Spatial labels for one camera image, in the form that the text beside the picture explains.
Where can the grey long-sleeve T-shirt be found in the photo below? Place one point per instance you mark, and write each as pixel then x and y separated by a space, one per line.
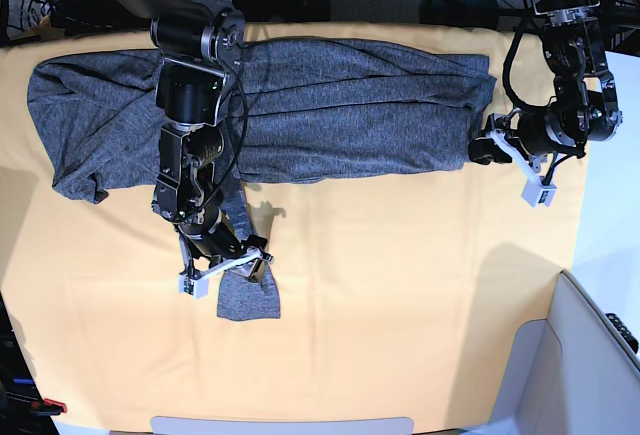
pixel 308 110

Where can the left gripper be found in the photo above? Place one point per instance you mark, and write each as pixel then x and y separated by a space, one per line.
pixel 517 135

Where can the red clamp left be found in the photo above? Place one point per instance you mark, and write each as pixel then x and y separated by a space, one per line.
pixel 47 407

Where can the yellow table cloth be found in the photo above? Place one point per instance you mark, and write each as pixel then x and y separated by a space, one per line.
pixel 400 295

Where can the white box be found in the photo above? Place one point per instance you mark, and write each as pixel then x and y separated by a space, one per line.
pixel 568 373

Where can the black remote control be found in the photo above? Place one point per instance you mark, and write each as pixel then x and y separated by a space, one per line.
pixel 623 330

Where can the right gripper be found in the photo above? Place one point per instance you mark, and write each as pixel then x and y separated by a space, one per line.
pixel 205 234

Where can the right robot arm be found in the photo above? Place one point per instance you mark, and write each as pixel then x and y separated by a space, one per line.
pixel 201 46

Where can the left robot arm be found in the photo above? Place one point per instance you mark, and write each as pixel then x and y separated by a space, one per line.
pixel 585 107

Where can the dark round stool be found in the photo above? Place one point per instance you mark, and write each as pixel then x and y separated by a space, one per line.
pixel 460 13

